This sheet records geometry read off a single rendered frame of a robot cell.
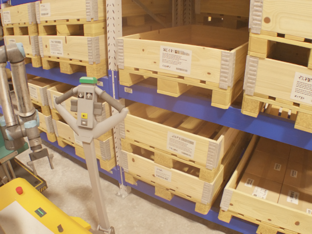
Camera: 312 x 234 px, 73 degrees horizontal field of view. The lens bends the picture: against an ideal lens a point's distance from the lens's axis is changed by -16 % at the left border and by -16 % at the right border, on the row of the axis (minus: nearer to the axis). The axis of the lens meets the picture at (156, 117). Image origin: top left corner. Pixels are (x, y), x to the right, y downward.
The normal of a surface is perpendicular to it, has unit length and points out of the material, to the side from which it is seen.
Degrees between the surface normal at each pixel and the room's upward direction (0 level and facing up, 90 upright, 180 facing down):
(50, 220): 0
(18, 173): 0
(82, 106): 74
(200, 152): 90
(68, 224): 14
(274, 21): 90
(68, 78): 90
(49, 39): 90
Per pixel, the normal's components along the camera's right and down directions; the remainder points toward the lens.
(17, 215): 0.00, -0.89
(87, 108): -0.28, 0.17
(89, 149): -0.29, 0.43
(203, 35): -0.53, 0.38
